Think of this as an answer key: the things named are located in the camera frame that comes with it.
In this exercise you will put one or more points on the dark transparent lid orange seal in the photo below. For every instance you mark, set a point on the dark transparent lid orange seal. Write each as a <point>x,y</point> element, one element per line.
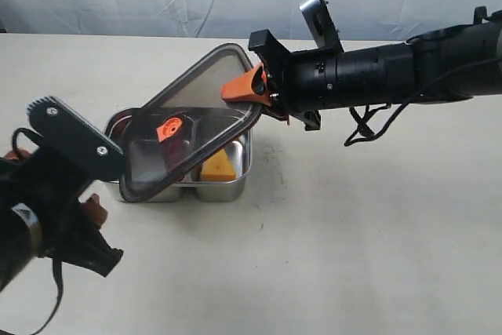
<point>190,108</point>

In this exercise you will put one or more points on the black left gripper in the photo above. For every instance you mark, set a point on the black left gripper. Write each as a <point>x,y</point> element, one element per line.
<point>43,216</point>

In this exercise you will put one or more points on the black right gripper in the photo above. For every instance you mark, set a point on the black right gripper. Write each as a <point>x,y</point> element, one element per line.
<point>274,76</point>

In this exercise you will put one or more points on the yellow toy cheese wedge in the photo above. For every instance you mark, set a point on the yellow toy cheese wedge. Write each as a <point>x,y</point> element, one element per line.
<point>218,168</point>

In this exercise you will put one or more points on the red toy sausage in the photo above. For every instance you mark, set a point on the red toy sausage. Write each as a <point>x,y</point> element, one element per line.
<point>173,153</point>

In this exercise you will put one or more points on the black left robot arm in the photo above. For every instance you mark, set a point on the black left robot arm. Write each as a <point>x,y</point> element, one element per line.
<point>42,216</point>

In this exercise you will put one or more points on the steel divided lunch box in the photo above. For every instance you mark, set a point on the steel divided lunch box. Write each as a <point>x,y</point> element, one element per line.
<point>239,153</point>

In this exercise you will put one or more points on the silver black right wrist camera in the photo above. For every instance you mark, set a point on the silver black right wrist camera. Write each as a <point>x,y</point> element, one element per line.
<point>321,26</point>

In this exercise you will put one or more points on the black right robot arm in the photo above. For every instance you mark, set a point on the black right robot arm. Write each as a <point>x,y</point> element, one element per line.
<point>444,66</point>

